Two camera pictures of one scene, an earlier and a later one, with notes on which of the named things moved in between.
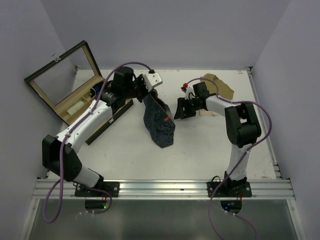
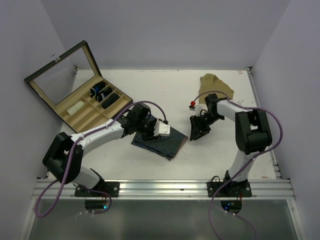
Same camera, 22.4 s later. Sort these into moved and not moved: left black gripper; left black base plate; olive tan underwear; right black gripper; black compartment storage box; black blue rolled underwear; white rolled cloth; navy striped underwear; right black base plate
Moved: left black gripper; right black gripper; navy striped underwear
Not moved: black blue rolled underwear; white rolled cloth; left black base plate; olive tan underwear; right black base plate; black compartment storage box
